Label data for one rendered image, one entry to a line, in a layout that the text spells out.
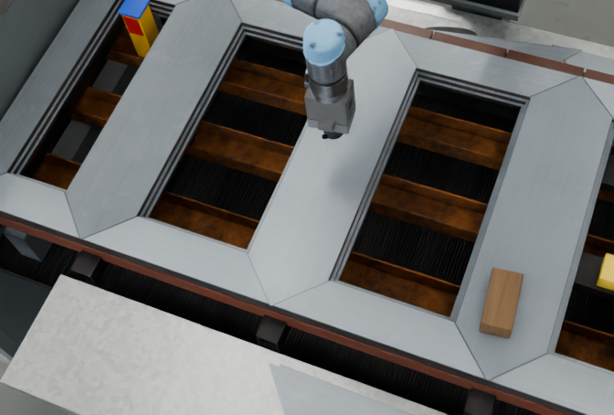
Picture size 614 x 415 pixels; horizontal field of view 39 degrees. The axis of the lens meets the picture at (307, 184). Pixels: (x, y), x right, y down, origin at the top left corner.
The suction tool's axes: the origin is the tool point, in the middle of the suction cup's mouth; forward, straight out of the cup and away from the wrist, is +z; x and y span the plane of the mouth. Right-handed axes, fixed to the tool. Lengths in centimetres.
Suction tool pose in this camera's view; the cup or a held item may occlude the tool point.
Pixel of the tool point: (333, 131)
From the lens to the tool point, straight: 184.1
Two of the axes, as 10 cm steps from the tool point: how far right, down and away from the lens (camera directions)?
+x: 2.8, -8.5, 4.6
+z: 0.9, 4.9, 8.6
